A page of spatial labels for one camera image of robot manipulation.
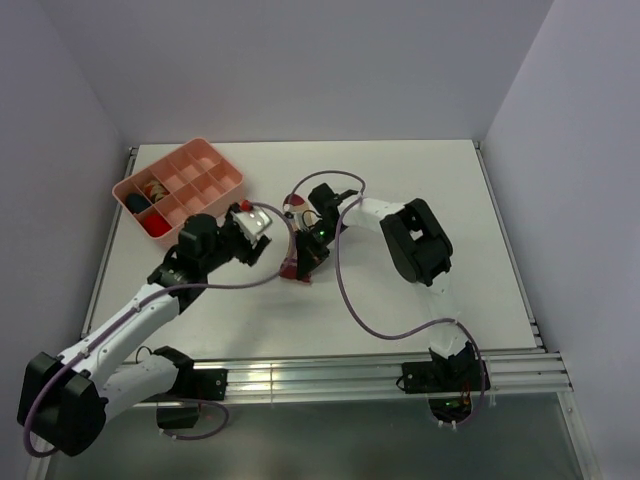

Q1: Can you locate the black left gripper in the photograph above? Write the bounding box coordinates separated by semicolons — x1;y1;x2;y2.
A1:
200;204;269;273

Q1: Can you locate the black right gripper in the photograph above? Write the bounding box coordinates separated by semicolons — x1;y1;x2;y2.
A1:
293;220;345;280

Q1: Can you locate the tan maroon striped sock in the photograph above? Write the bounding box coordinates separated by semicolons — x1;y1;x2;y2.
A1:
279;194;316;284

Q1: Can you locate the tan argyle sock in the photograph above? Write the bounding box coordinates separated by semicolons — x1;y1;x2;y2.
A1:
142;180;169;204

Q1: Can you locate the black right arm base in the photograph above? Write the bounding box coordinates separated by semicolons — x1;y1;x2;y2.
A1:
395;341;491;427

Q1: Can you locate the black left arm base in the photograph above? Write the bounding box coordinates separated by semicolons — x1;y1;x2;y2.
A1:
144;368;230;440

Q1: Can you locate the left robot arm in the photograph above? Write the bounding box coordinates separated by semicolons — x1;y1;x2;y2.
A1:
17;201;277;458

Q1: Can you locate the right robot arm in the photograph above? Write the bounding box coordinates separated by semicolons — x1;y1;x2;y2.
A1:
289;183;482;390

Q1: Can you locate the red rolled sock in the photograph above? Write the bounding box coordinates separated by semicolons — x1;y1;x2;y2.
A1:
141;213;172;238

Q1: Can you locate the pink compartment organizer tray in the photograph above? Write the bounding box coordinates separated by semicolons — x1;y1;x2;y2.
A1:
112;138;246;250

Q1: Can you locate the dark teal rolled sock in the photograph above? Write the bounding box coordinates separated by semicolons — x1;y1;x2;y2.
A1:
125;193;152;215

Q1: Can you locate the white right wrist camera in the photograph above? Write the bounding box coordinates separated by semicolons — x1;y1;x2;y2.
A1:
285;209;312;230

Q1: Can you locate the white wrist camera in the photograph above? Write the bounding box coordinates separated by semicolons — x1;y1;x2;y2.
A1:
285;209;312;230
232;208;272;243

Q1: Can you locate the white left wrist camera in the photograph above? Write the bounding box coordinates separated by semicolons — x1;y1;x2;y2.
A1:
232;208;272;243

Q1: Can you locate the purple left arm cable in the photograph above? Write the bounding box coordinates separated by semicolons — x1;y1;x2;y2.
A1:
22;199;297;459

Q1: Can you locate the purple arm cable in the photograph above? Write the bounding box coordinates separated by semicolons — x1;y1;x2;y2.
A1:
22;199;297;459
288;171;487;429

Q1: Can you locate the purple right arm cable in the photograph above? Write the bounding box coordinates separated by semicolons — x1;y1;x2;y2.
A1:
288;171;487;429

